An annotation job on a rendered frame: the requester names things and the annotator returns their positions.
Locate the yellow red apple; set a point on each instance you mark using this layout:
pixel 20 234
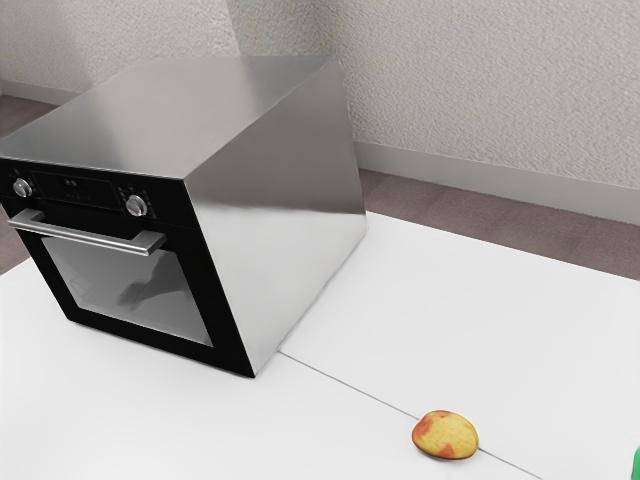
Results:
pixel 445 434

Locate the stainless steel oven black door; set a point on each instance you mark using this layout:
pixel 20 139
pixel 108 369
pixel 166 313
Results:
pixel 210 165

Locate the green object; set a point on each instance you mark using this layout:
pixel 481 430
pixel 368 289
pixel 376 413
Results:
pixel 637 462

